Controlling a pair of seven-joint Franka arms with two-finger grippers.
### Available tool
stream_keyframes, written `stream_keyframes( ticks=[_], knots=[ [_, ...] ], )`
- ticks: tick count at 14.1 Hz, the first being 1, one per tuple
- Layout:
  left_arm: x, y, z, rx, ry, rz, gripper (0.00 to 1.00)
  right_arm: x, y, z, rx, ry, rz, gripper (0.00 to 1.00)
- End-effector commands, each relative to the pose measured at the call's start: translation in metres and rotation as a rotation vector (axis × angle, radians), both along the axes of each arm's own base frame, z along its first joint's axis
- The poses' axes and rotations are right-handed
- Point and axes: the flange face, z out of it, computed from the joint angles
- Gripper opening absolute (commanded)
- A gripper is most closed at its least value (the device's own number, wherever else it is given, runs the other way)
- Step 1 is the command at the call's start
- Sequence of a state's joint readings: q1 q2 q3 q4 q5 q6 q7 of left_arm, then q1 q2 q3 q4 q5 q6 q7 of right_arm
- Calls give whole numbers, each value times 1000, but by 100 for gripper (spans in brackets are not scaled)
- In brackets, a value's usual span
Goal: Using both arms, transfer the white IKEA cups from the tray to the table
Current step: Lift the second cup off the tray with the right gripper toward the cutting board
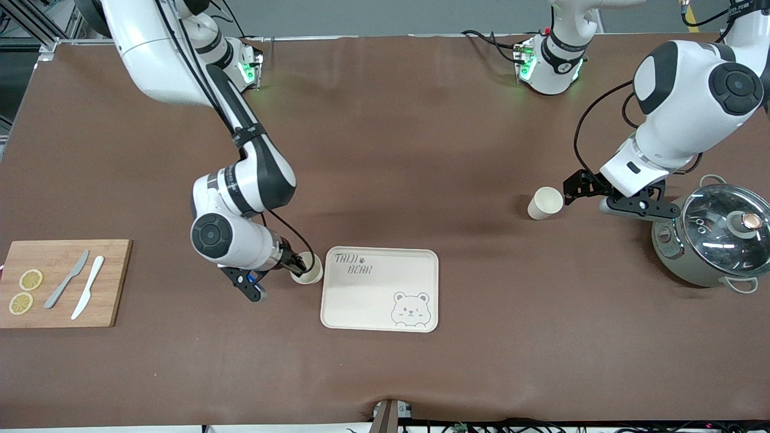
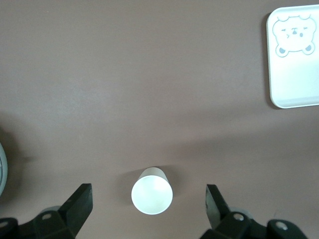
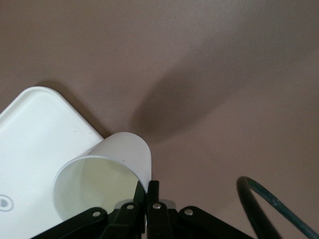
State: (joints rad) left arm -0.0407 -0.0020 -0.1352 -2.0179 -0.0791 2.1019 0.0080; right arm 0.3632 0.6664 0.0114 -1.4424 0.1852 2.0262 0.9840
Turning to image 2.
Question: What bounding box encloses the cream tray with bear print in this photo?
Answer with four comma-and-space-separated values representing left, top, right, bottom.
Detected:
266, 5, 319, 110

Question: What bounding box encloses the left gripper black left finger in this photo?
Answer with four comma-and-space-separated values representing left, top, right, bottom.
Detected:
0, 183, 94, 239

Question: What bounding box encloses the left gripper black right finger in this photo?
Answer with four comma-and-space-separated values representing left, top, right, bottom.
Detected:
200, 184, 306, 239

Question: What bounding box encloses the brown table cover cloth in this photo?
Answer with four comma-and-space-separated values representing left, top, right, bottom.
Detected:
0, 0, 319, 239

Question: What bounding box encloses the white plastic cup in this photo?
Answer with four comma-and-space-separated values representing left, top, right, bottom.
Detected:
131, 167, 173, 215

